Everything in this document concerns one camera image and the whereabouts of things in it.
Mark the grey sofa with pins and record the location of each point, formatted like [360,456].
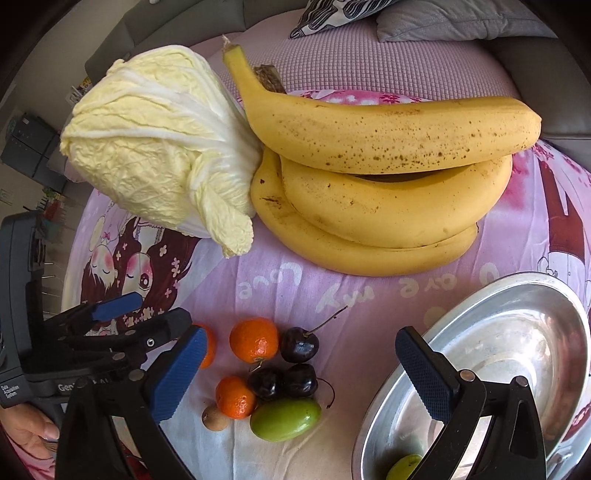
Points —
[554,92]

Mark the spotted yellow banana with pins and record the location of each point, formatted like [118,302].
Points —
[369,134]

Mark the green jujube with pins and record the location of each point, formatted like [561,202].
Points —
[285,419]
[406,468]

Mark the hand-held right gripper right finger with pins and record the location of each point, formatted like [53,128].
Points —
[425,374]

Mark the yellow banana bunch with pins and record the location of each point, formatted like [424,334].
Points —
[392,212]

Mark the metal bowl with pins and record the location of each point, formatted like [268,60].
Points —
[508,332]

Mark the black and white patterned pillow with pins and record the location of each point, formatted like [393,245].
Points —
[332,14]

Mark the pink printed blanket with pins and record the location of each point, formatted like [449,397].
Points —
[369,300]

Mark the dark cherry with long stem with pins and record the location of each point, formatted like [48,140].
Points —
[299,345]

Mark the person's left hand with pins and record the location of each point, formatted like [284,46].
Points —
[27,429]

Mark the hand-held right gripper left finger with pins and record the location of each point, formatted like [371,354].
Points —
[180,376]

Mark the pink textured mat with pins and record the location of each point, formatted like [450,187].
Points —
[346,60]

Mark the dark cabinet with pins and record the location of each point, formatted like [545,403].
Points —
[27,143]

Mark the grey pillow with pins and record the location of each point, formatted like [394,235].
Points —
[452,21]

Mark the napa cabbage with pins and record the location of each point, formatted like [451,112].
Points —
[152,138]

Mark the mandarin orange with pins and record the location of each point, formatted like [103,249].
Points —
[209,350]
[234,398]
[254,341]

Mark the brown longan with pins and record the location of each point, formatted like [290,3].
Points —
[213,418]

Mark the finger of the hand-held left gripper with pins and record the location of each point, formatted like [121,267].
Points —
[117,306]
[161,327]

